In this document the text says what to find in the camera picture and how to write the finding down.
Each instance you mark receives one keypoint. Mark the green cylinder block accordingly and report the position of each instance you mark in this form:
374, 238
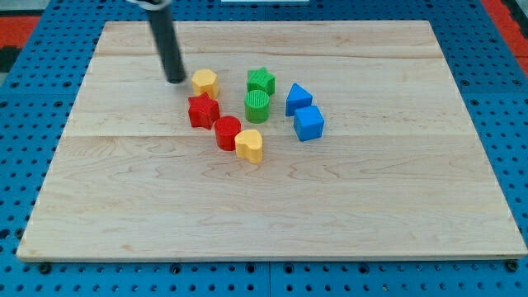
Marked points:
256, 104

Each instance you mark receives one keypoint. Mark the light wooden board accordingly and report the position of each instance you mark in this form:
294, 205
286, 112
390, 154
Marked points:
399, 173

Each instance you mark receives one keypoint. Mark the yellow heart block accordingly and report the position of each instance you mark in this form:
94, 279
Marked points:
249, 145

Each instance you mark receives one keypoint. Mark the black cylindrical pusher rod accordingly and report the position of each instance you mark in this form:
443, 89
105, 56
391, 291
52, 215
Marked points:
160, 19

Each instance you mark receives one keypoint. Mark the yellow hexagon block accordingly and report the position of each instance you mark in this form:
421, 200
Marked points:
205, 81

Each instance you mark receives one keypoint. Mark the blue cube block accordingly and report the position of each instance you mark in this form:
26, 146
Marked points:
308, 123

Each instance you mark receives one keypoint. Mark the blue triangle block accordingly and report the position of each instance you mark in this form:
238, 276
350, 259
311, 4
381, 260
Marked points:
297, 98

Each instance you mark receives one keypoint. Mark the green star block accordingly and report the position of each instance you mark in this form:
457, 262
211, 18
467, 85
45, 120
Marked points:
261, 79

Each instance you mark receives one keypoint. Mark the red cylinder block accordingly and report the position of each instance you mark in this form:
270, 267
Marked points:
226, 128

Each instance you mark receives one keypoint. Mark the red star block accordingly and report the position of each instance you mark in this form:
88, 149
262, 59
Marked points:
203, 111

